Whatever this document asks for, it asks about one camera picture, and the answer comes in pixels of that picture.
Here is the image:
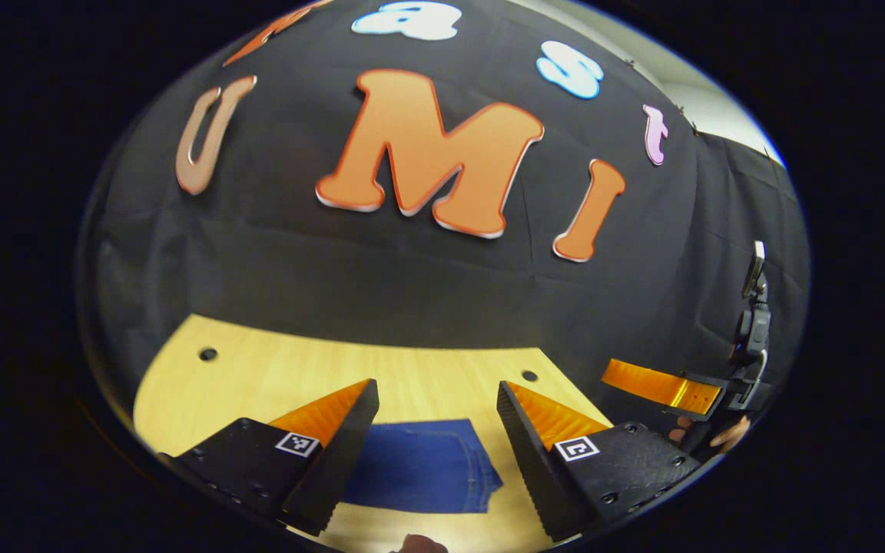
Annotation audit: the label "black backdrop cloth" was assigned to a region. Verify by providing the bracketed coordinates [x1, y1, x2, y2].
[78, 0, 810, 462]

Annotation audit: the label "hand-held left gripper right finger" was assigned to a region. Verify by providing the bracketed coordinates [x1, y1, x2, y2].
[496, 380, 703, 542]

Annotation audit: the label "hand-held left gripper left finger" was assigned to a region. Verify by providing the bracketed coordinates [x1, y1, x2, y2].
[158, 378, 380, 537]

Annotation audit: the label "blue jeans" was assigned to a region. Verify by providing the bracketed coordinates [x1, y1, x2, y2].
[339, 419, 505, 515]

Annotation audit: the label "row of small cloth clips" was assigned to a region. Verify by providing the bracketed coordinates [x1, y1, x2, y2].
[623, 55, 701, 135]

